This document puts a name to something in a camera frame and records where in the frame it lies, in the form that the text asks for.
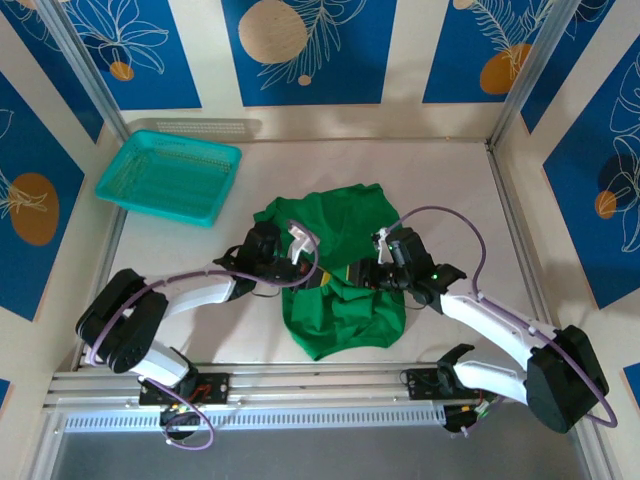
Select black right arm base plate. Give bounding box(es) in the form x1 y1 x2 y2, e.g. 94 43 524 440
405 367 499 401

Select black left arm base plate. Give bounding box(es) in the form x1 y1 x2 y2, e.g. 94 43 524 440
138 372 232 406

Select slotted grey cable duct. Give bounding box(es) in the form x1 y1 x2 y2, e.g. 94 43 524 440
62 404 447 433

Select small electronics board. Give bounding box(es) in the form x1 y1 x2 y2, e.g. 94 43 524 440
443 402 494 437
158 403 207 442

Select aluminium table side rail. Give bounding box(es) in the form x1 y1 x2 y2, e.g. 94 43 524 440
485 139 564 361

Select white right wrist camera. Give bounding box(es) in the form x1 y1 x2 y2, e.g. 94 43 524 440
370 228 392 265

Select teal plastic basket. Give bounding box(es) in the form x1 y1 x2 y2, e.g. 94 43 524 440
95 129 243 229

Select aluminium rail frame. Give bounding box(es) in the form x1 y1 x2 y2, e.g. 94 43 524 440
42 360 595 412

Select green t-shirt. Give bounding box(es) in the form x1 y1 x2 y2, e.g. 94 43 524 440
252 183 407 362

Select aluminium corner post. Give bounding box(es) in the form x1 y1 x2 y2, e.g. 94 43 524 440
488 0 581 151
35 0 127 135

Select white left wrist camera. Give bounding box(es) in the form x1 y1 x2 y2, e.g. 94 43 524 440
286 221 321 265

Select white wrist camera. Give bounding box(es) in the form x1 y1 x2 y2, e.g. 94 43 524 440
286 221 321 265
370 228 392 265

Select perforated metal strip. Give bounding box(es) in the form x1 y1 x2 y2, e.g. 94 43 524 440
128 116 265 137

